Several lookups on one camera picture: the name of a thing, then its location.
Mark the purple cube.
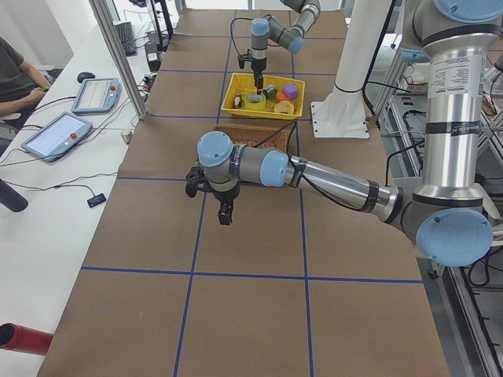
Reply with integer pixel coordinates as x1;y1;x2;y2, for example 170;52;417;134
282;82;299;100

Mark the yellow tape roll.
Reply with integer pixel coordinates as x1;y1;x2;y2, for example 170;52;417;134
244;93;266;112

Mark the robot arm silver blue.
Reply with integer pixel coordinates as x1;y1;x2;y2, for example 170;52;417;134
185;1;502;266
238;0;321;93

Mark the yellow plastic basket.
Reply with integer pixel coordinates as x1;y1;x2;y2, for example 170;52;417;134
221;72;305;120

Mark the aluminium frame post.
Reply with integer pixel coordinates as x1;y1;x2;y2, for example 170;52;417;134
89;0;147;120

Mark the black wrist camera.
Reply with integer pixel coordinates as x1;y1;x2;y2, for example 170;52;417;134
237;49;252;69
185;166;211;198

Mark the black power box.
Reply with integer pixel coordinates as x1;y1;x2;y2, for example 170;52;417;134
144;42;162;72

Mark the black rod on desk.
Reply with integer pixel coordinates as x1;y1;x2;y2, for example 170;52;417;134
0;181;28;213

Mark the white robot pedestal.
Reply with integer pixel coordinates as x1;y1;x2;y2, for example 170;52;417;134
311;0;394;138

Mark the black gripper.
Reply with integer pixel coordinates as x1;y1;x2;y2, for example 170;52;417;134
251;58;266;95
217;191;240;225

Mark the seated person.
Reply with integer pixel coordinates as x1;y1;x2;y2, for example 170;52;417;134
1;38;51;117

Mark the brown wicker basket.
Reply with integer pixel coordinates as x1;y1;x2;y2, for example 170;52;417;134
214;124;287;152

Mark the small black device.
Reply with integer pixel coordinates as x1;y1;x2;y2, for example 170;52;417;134
87;193;106;208

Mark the upper teach pendant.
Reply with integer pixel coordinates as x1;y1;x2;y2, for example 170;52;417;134
72;78;121;115

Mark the black keyboard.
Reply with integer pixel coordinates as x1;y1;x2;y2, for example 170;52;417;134
114;21;137;57

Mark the teach pendant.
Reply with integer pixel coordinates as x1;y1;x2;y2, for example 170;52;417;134
21;112;92;163
72;78;121;115

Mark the orange toy block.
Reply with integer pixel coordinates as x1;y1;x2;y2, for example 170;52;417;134
276;92;292;102

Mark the beige bread toy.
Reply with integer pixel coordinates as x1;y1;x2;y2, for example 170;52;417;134
274;101;295;115

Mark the red tube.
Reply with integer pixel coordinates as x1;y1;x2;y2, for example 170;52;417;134
1;323;53;356

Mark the lower teach pendant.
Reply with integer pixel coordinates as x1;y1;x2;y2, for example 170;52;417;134
21;112;92;163

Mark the black computer mouse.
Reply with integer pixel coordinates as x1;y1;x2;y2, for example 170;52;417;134
77;71;95;83

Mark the penguin toy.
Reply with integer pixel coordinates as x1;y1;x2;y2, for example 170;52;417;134
233;94;243;109

